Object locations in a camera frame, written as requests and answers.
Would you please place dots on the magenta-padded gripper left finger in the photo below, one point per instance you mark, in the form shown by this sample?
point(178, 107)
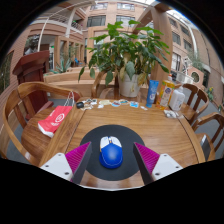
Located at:
point(60, 165)

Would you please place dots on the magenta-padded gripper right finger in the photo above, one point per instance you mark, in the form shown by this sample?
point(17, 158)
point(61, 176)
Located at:
point(163, 165)

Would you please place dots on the blue and white computer mouse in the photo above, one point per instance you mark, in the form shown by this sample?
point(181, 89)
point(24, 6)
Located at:
point(111, 155)

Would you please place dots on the round black mouse pad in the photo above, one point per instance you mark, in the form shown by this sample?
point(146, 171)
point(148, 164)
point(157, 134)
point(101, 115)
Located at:
point(113, 131)

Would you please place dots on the red paper bag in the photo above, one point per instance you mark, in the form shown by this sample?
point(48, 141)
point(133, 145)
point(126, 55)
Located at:
point(55, 120)

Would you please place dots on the black notebook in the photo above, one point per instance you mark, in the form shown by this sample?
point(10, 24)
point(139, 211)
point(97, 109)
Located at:
point(206, 148)

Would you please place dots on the clear plastic packet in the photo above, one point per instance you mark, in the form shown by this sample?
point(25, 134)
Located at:
point(171, 114)

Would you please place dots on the black key fob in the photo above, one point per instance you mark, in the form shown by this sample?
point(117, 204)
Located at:
point(80, 105)

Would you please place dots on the white pump bottle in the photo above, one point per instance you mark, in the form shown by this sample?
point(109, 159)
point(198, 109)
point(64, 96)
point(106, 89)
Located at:
point(177, 100)

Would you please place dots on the blue printed card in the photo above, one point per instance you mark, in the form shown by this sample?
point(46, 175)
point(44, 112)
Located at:
point(134, 104)

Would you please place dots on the yellow dish soap bottle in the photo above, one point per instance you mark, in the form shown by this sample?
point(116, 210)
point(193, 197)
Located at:
point(165, 95)

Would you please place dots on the blue squeeze tube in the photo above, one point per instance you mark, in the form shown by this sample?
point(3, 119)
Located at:
point(152, 93)

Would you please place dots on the small printed card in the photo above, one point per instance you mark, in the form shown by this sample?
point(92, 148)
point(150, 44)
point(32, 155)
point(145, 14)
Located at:
point(124, 101)
point(116, 103)

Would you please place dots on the pale printed card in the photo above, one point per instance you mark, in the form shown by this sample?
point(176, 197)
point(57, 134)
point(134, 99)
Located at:
point(105, 102)

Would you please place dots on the wooden planter box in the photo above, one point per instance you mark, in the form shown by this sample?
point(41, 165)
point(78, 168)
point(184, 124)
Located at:
point(63, 80)

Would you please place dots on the spiky agave plant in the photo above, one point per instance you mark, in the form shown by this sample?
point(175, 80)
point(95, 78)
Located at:
point(63, 66)

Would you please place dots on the dark red wooden lectern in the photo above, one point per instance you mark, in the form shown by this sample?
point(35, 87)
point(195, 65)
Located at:
point(31, 66)

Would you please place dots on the green plant in white pot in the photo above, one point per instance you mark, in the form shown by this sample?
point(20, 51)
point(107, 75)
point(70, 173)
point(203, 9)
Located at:
point(128, 50)

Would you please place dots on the dark bust statue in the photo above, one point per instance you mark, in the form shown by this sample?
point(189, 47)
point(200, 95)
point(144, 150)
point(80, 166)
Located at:
point(31, 46)

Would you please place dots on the wooden pergola post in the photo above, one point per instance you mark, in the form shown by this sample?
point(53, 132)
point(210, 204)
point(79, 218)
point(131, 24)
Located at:
point(161, 33)

